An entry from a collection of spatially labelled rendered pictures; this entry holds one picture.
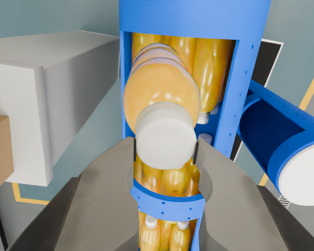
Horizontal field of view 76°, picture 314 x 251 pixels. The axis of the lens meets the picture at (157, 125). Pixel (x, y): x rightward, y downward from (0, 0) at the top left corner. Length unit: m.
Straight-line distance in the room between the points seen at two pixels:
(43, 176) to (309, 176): 0.82
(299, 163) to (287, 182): 0.08
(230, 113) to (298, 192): 0.55
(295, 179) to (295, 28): 1.23
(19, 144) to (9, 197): 2.21
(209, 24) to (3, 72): 0.41
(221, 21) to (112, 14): 1.30
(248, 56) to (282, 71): 1.46
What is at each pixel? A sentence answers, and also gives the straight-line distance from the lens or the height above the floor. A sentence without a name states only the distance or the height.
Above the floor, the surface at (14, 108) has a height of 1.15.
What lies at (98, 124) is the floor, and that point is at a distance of 1.82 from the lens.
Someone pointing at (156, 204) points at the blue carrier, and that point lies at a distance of 0.50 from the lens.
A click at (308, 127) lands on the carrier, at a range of 0.86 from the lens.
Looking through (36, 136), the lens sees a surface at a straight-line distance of 0.55.
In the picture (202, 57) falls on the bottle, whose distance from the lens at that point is 0.44.
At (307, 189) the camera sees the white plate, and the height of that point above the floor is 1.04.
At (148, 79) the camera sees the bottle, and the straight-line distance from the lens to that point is 0.15.
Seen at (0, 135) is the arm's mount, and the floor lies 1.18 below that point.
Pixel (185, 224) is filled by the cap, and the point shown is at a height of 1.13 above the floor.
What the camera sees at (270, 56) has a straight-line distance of 1.61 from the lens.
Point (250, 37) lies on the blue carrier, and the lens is 0.38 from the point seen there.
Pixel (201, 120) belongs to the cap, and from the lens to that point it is 0.49.
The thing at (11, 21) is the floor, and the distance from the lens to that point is 1.86.
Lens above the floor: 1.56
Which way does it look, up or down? 63 degrees down
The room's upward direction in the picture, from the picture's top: 179 degrees counter-clockwise
